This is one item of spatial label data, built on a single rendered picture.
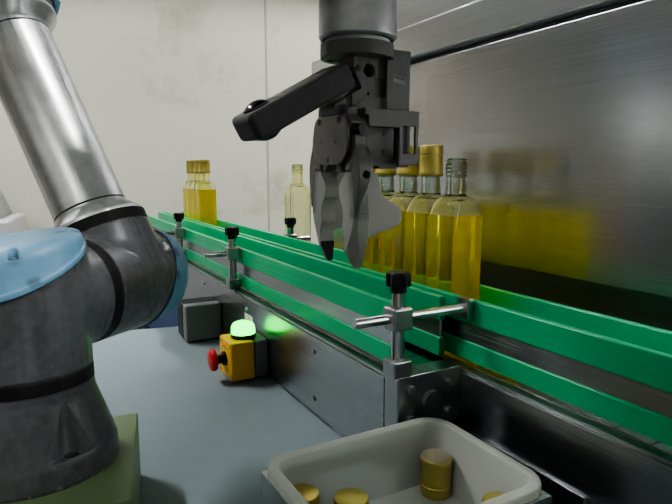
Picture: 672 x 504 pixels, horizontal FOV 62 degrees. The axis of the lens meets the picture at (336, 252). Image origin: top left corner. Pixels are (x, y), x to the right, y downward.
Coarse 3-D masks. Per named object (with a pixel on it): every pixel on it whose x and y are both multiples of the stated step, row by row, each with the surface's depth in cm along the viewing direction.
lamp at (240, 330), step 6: (234, 324) 102; (240, 324) 101; (246, 324) 102; (252, 324) 102; (234, 330) 101; (240, 330) 101; (246, 330) 101; (252, 330) 102; (234, 336) 101; (240, 336) 101; (246, 336) 101; (252, 336) 102
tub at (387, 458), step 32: (320, 448) 58; (352, 448) 60; (384, 448) 62; (416, 448) 64; (448, 448) 63; (480, 448) 59; (288, 480) 52; (320, 480) 58; (352, 480) 60; (384, 480) 62; (416, 480) 64; (480, 480) 59; (512, 480) 55
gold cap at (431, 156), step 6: (420, 150) 82; (426, 150) 81; (432, 150) 80; (438, 150) 80; (420, 156) 82; (426, 156) 81; (432, 156) 80; (438, 156) 81; (420, 162) 82; (426, 162) 81; (432, 162) 81; (438, 162) 81; (420, 168) 82; (426, 168) 81; (432, 168) 81; (438, 168) 81; (420, 174) 82; (426, 174) 81; (432, 174) 81; (438, 174) 81
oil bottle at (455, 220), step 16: (432, 208) 78; (448, 208) 75; (464, 208) 75; (480, 208) 77; (432, 224) 78; (448, 224) 75; (464, 224) 75; (480, 224) 77; (432, 240) 78; (448, 240) 75; (464, 240) 76; (480, 240) 77; (432, 256) 79; (448, 256) 76; (464, 256) 76; (480, 256) 78; (432, 272) 79; (448, 272) 76; (464, 272) 76; (448, 288) 76; (464, 288) 77
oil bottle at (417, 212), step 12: (420, 192) 83; (408, 204) 83; (420, 204) 81; (408, 216) 83; (420, 216) 81; (408, 228) 84; (420, 228) 81; (408, 240) 84; (420, 240) 81; (408, 252) 84; (420, 252) 81; (408, 264) 84; (420, 264) 82; (420, 276) 82
